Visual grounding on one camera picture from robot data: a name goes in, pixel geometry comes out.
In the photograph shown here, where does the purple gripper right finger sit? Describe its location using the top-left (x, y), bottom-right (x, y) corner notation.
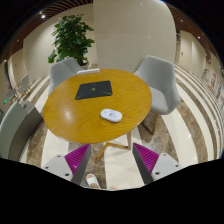
top-left (132, 143), bottom-right (182, 185)

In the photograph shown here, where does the distant grey chair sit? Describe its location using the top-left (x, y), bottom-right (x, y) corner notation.
top-left (18, 74), bottom-right (30, 96)

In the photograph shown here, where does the green potted plant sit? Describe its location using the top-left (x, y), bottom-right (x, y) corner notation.
top-left (48, 14), bottom-right (94, 66)

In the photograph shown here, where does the grey sofa armchair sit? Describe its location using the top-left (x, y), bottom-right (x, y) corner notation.
top-left (0, 101), bottom-right (43, 161)

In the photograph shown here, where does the black mouse pad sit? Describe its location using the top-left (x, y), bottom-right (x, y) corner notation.
top-left (75, 80), bottom-right (113, 100)

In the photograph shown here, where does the grey chair on right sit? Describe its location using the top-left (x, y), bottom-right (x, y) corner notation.
top-left (134, 55), bottom-right (181, 132)

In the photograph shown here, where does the grey chair on left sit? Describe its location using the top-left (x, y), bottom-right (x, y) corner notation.
top-left (48, 57), bottom-right (82, 94)

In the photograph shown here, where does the white computer mouse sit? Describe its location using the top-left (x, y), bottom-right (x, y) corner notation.
top-left (100, 109), bottom-right (123, 123)

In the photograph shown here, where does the round wooden table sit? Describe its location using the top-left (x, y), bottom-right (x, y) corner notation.
top-left (42, 68), bottom-right (153, 160)

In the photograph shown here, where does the white slipper foot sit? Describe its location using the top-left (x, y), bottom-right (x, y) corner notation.
top-left (86, 174), bottom-right (100, 189)

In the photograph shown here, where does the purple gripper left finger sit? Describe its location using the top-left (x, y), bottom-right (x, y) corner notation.
top-left (42, 144), bottom-right (91, 185)

